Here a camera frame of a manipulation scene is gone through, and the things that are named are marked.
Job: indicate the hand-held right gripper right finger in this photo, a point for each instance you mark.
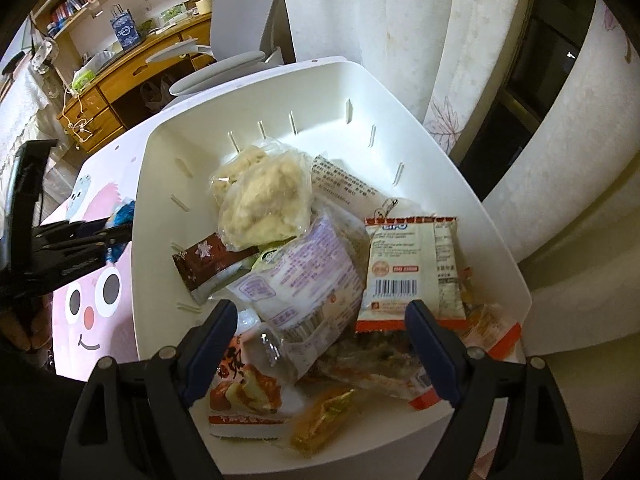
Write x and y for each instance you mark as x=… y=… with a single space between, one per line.
x=435 y=355

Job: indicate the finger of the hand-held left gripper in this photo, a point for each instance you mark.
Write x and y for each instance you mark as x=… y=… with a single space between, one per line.
x=70 y=267
x=80 y=234

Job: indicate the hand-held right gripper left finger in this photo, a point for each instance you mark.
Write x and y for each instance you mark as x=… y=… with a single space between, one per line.
x=210 y=355

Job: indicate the red white printed snack packet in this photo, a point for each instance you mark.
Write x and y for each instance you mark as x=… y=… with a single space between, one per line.
x=240 y=385

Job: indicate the blue snack packet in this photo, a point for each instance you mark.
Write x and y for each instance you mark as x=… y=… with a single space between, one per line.
x=122 y=215

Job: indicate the orange striped clear snack packet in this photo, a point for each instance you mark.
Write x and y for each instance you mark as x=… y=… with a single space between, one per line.
x=490 y=335

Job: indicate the dark snack packet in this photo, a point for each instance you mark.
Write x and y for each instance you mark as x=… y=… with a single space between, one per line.
x=375 y=347

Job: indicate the white red-edged snack packet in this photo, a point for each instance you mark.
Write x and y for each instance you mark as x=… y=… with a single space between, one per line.
x=410 y=275

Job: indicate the brown snowflake snack packet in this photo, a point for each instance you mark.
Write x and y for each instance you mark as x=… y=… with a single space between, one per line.
x=205 y=262

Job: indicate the green snack packet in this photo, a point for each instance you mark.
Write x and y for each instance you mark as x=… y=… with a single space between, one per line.
x=265 y=259

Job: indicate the clear purple-print snack packet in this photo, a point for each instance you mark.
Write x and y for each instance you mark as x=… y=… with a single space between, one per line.
x=305 y=280

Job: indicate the small orange snack packet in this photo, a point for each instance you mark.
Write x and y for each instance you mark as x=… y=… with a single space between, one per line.
x=320 y=417

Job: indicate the clear yellow noodle snack packet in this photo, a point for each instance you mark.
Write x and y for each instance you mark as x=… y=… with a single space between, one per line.
x=265 y=205

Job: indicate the clear pale crispy snack packet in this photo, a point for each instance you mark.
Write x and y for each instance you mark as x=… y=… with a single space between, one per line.
x=235 y=170

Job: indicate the clear text-printed snack packet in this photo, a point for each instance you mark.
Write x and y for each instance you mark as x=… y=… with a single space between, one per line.
x=345 y=182

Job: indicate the white plastic basket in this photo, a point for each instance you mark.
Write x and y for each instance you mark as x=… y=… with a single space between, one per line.
x=325 y=90

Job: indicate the person's left hand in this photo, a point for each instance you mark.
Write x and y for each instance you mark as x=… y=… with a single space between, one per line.
x=22 y=330

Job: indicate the white lace cloth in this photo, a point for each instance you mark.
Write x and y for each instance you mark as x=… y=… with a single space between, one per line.
x=17 y=110

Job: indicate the green tissue packet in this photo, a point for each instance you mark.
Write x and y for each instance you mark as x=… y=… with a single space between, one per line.
x=82 y=79

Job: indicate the wooden desk with drawers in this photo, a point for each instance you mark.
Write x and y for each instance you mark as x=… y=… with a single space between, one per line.
x=130 y=80

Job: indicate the person's dark clothing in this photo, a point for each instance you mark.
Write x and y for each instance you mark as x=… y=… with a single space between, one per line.
x=30 y=420

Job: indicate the clear plastic bag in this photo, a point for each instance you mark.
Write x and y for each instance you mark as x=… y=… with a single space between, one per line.
x=152 y=92

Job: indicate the blue white gift bag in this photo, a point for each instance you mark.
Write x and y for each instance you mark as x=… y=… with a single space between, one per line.
x=127 y=30

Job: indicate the wooden bookshelf with books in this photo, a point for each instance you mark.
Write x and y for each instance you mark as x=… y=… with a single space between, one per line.
x=75 y=5

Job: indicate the grey office chair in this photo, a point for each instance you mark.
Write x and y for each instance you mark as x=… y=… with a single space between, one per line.
x=245 y=10

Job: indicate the cream leaf print curtain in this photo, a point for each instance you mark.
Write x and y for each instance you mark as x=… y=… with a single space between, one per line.
x=400 y=20

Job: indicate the dark window frame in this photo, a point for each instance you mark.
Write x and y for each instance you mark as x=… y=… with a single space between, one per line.
x=545 y=60

